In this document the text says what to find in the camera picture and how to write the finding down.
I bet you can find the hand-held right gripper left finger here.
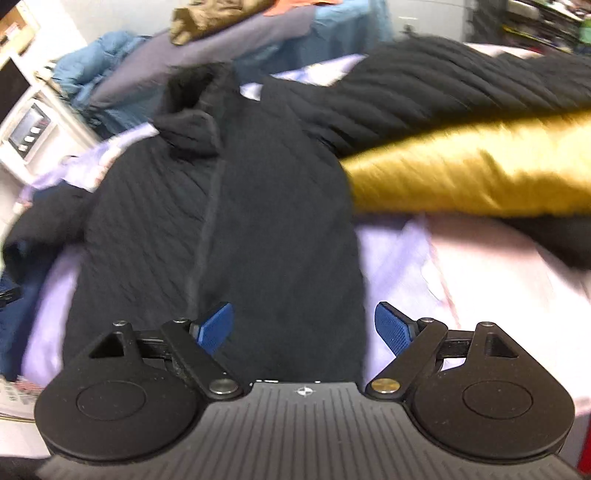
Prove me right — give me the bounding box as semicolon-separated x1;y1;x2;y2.
74;302;244;400

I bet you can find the purple floral bedsheet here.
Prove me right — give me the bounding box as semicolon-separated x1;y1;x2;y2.
0;53;591;416

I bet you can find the grey fleece blanket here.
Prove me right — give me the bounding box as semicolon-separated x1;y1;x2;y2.
88;7;326;123

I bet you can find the blue padded cloth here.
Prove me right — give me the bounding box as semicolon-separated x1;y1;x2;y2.
52;30;152;101

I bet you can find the olive green jacket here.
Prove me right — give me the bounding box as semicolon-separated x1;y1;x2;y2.
168;0;278;47

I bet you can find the cluttered shelf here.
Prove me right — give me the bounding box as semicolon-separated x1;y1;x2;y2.
466;0;591;47

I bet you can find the white machine with control panel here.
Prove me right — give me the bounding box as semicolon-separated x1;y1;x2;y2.
0;46;101;174

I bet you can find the bed with teal skirt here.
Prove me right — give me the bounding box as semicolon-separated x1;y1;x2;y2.
51;0;395;139

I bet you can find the orange cloth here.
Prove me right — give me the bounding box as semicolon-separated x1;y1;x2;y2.
265;0;321;17

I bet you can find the navy blue garment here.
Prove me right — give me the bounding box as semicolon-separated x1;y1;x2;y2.
0;270;63;381

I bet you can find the black quilted jacket gold lining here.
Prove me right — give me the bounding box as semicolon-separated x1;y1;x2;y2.
2;36;591;386

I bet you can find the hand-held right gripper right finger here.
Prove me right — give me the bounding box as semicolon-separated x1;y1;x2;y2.
364;302;525;402

